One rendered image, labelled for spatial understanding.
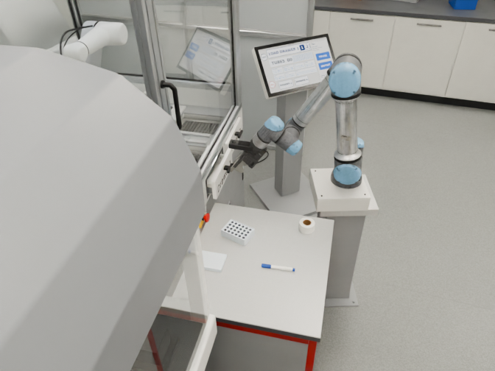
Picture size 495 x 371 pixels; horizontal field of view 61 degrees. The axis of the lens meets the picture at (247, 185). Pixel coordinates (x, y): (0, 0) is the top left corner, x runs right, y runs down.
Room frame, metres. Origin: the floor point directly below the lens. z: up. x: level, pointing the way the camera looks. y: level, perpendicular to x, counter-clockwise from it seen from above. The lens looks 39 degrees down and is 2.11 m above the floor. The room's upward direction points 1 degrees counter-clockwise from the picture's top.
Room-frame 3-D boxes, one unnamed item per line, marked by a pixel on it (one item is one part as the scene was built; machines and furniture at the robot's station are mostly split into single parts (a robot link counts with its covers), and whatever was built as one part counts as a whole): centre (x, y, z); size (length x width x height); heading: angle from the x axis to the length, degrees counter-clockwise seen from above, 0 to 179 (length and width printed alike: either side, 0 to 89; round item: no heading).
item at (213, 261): (1.18, 0.17, 0.77); 0.13 x 0.09 x 0.02; 76
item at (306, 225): (1.36, -0.26, 0.78); 0.07 x 0.07 x 0.04
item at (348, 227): (1.62, -0.48, 0.38); 0.30 x 0.30 x 0.76; 0
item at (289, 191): (2.48, -0.33, 0.51); 0.50 x 0.45 x 1.02; 24
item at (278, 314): (1.19, -0.04, 0.38); 0.62 x 0.58 x 0.76; 166
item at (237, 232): (1.33, 0.05, 0.78); 0.12 x 0.08 x 0.04; 57
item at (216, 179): (1.65, 0.12, 0.87); 0.29 x 0.02 x 0.11; 166
